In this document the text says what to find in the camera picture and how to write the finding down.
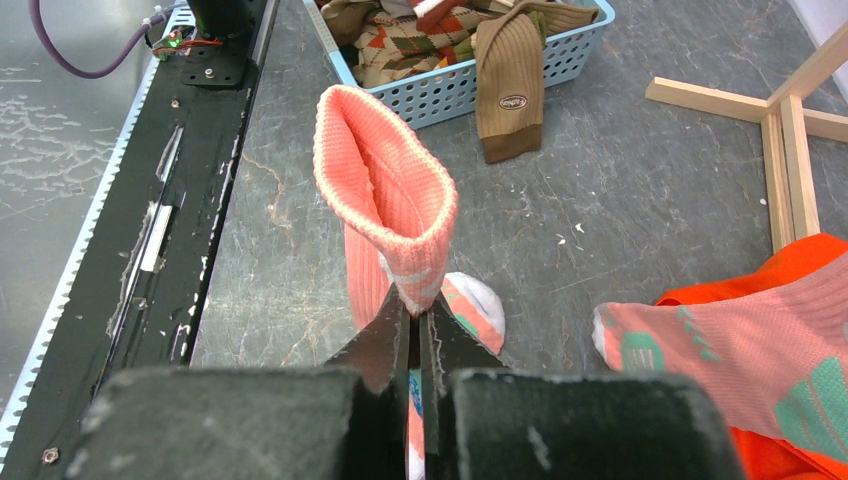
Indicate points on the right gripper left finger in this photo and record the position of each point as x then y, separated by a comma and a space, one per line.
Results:
344, 419

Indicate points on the pink sock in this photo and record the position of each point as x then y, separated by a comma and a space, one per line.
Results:
416, 321
774, 362

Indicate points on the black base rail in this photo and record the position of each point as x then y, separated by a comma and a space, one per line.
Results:
132, 291

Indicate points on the light blue basket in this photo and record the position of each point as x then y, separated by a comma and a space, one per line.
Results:
433, 97

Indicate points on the pile of socks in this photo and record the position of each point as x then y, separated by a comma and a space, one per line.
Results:
388, 41

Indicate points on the brown tan sock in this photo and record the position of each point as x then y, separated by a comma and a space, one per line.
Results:
510, 87

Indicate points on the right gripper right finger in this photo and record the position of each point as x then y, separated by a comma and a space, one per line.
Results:
482, 420

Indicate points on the wooden drying rack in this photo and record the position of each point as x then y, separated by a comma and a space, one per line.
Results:
785, 127

